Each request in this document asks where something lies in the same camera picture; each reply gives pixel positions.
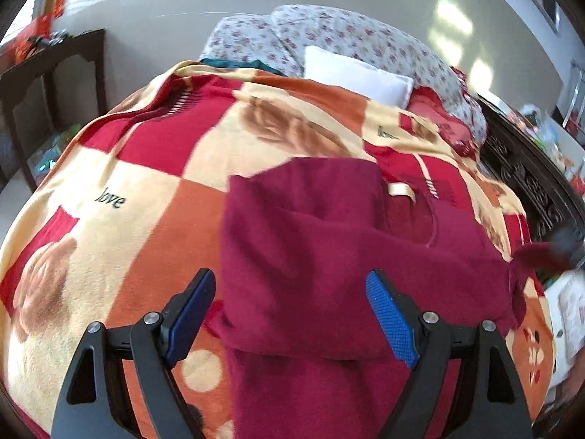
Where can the maroon knit sweater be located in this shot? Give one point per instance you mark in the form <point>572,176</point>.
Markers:
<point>320,247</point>

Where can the teal cloth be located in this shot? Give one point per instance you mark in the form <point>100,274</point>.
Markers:
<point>237,65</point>

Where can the orange red checked printed blanket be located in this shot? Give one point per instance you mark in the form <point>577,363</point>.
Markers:
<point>137,169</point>

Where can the floral pillow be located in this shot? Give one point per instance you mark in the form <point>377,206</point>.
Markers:
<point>247,39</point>

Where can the floral quilt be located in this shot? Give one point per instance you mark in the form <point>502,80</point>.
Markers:
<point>365,36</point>

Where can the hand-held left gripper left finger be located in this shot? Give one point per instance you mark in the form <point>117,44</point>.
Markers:
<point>189,315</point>

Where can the red clutter on side table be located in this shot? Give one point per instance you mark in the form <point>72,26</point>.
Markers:
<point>34,36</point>

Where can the white printed paper box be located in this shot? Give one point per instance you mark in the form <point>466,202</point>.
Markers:
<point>569,315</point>

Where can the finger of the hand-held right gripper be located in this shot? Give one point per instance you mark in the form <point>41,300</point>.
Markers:
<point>566,243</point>

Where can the red window decoration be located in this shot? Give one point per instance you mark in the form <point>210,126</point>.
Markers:
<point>59,2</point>

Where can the colourful clutter pile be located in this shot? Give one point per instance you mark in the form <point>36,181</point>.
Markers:
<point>546,135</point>

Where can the dark carved wooden headboard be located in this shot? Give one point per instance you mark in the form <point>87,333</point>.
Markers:
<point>525,169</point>

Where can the red sheer cloth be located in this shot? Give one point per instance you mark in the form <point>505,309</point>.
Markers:
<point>434,109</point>

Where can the colourful bags under table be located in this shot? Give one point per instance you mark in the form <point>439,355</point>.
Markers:
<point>52,151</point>

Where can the dark wooden side table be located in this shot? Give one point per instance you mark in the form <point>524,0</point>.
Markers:
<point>68,50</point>

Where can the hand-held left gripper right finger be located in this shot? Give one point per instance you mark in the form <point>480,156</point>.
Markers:
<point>390,315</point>

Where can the metal rack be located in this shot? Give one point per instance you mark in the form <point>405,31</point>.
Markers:
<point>576,96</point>

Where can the white pillow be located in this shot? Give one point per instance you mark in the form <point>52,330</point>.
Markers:
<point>352,75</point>

